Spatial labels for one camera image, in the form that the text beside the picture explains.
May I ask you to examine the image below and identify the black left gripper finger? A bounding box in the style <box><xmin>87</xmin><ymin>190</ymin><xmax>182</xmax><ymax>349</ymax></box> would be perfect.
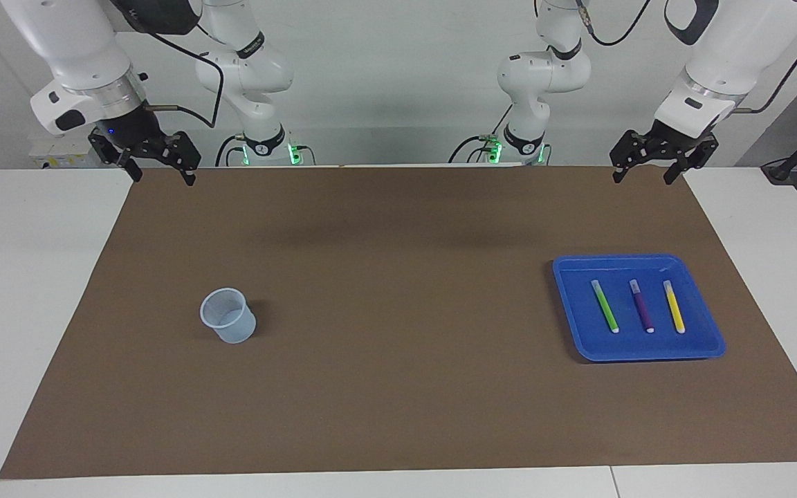
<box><xmin>611</xmin><ymin>129</ymin><xmax>655</xmax><ymax>184</ymax></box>
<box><xmin>663</xmin><ymin>137</ymin><xmax>719</xmax><ymax>185</ymax></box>

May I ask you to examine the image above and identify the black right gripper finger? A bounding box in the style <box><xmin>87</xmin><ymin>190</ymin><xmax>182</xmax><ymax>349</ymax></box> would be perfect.
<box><xmin>89</xmin><ymin>131</ymin><xmax>143</xmax><ymax>183</ymax></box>
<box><xmin>167</xmin><ymin>131</ymin><xmax>202</xmax><ymax>186</ymax></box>

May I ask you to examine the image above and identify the yellow marker pen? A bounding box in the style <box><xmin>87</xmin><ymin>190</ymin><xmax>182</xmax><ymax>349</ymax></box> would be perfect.
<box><xmin>662</xmin><ymin>279</ymin><xmax>686</xmax><ymax>335</ymax></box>

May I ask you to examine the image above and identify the purple marker pen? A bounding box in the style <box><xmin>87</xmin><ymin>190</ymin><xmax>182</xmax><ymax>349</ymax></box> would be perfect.
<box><xmin>629</xmin><ymin>279</ymin><xmax>655</xmax><ymax>334</ymax></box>

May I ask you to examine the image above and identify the green marker pen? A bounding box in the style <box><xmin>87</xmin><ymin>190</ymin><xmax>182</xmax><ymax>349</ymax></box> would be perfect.
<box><xmin>591</xmin><ymin>279</ymin><xmax>620</xmax><ymax>334</ymax></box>

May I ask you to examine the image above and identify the blue plastic tray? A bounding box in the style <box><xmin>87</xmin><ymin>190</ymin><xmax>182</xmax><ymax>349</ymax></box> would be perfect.
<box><xmin>552</xmin><ymin>254</ymin><xmax>726</xmax><ymax>363</ymax></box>

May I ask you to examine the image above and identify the translucent plastic cup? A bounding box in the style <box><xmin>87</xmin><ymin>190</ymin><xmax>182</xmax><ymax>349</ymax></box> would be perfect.
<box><xmin>199</xmin><ymin>288</ymin><xmax>257</xmax><ymax>344</ymax></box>

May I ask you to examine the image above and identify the brown table mat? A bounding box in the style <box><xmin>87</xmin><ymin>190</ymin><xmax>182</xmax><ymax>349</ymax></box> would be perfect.
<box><xmin>0</xmin><ymin>165</ymin><xmax>797</xmax><ymax>480</ymax></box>

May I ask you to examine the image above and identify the black right base cable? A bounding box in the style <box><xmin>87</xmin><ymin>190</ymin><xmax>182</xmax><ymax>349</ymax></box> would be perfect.
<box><xmin>215</xmin><ymin>133</ymin><xmax>247</xmax><ymax>167</ymax></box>

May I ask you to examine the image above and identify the black base cable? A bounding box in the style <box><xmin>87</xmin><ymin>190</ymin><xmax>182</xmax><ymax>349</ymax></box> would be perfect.
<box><xmin>215</xmin><ymin>133</ymin><xmax>247</xmax><ymax>167</ymax></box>
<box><xmin>448</xmin><ymin>104</ymin><xmax>513</xmax><ymax>164</ymax></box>

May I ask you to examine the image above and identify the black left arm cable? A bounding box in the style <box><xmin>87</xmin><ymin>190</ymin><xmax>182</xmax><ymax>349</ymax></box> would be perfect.
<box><xmin>575</xmin><ymin>0</ymin><xmax>797</xmax><ymax>115</ymax></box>

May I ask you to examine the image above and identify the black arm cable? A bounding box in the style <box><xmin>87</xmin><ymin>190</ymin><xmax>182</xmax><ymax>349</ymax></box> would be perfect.
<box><xmin>143</xmin><ymin>28</ymin><xmax>225</xmax><ymax>130</ymax></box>
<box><xmin>575</xmin><ymin>0</ymin><xmax>797</xmax><ymax>115</ymax></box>

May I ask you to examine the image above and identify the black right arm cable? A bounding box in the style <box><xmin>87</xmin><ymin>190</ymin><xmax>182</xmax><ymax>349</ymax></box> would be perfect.
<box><xmin>143</xmin><ymin>28</ymin><xmax>225</xmax><ymax>130</ymax></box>

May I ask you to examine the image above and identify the black left base cable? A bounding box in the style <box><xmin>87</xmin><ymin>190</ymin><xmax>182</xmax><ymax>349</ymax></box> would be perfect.
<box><xmin>448</xmin><ymin>104</ymin><xmax>513</xmax><ymax>164</ymax></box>

